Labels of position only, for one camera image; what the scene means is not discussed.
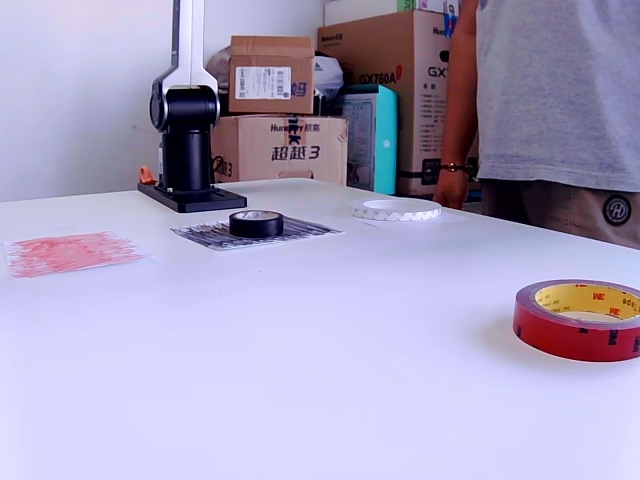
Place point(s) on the person's right hand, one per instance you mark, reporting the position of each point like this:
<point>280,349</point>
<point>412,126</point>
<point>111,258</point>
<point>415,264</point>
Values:
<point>452,190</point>

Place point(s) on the white tape roll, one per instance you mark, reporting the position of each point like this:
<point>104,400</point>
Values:
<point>400,216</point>

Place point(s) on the red tape roll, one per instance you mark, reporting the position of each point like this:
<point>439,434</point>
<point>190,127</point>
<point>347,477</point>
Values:
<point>560,340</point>

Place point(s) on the black tape roll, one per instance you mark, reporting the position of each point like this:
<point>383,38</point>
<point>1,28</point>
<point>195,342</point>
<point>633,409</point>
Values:
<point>255,229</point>

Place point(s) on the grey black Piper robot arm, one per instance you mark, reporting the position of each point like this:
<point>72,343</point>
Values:
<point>187,150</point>

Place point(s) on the blank white paper sheet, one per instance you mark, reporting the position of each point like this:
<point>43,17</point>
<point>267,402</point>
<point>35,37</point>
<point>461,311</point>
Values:
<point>452,216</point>

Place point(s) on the mint teal box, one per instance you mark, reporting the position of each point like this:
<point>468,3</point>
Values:
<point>385,145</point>

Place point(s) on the person torso grey shirt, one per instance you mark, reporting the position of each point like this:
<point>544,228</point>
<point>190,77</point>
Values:
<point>550,100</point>

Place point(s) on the black scribbled paper sheet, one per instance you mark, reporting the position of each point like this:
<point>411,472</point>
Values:
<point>310,232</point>

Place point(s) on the GX760A cardboard box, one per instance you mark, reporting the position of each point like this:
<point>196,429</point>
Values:
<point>380,50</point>

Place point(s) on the clear plastic bag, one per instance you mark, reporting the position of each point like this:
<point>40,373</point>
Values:
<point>327,75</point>

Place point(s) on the green white packet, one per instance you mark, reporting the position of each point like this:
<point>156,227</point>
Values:
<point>425,5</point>

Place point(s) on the Huntkey cardboard box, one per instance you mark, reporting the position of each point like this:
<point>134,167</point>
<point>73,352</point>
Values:
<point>250,150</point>

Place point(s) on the small cardboard box with label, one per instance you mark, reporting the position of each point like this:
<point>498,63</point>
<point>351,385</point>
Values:
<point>270,75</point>

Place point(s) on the grey plastic bag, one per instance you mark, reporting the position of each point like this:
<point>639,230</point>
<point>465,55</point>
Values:
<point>220,65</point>

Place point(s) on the orange clamp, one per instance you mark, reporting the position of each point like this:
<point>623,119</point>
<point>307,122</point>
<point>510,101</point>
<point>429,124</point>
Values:
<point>146,175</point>

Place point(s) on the red scribbled paper sheet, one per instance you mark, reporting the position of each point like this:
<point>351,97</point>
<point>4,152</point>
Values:
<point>75,255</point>

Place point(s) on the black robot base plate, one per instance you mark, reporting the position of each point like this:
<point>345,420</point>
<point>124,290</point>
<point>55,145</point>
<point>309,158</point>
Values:
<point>200,202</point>

